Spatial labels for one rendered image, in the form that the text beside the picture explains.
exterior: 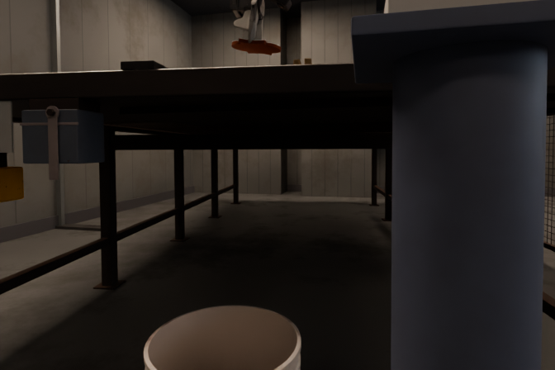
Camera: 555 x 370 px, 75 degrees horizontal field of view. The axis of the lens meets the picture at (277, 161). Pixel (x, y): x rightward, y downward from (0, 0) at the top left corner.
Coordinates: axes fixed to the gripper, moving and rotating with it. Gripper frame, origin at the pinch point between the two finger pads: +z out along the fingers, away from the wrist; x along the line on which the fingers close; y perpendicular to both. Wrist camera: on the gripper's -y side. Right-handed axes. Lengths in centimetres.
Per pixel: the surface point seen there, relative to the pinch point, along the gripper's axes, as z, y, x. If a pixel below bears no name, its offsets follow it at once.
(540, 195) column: 30, -45, 55
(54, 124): 25, 38, 27
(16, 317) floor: 111, 110, -42
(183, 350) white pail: 74, 7, 23
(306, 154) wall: 37, 12, -469
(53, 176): 37, 38, 27
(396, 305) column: 46, -32, 51
